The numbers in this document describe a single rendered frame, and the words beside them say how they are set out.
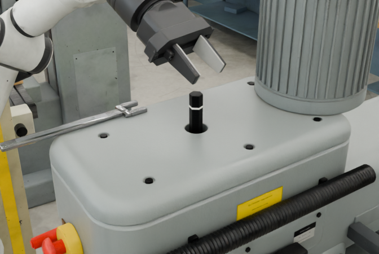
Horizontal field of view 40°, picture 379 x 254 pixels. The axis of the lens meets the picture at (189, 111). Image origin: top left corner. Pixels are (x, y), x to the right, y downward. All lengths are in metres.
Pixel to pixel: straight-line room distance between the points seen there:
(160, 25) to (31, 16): 0.28
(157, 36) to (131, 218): 0.26
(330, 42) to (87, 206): 0.44
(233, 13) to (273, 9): 6.26
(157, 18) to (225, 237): 0.33
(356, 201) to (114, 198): 0.53
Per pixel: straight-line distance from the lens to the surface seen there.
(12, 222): 2.96
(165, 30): 0.76
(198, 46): 0.81
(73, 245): 0.80
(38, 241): 0.93
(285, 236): 0.93
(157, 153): 0.77
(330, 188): 0.88
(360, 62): 0.91
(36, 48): 1.01
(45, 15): 0.95
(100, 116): 0.87
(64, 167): 0.78
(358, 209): 1.08
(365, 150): 1.08
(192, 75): 0.75
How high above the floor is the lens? 2.30
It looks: 28 degrees down
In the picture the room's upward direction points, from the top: straight up
